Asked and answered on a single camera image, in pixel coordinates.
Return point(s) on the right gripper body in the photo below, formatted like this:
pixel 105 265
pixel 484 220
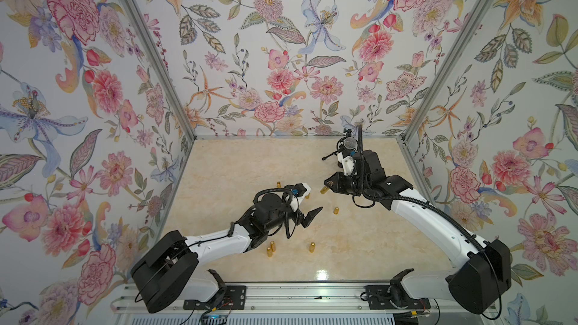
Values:
pixel 351 185

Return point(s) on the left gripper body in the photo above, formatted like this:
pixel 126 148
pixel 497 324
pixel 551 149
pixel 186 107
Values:
pixel 296 216

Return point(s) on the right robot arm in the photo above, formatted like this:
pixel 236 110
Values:
pixel 480 273

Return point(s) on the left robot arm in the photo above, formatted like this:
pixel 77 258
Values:
pixel 168 271

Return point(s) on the black microphone on tripod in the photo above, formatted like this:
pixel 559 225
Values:
pixel 346 146

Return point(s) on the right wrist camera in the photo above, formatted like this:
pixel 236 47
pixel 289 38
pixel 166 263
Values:
pixel 347 162

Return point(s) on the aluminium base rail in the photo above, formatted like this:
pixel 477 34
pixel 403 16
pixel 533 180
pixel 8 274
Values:
pixel 298 303

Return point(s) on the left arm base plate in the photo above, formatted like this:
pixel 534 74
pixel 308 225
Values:
pixel 230 297

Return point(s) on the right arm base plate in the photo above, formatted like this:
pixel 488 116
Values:
pixel 386 297

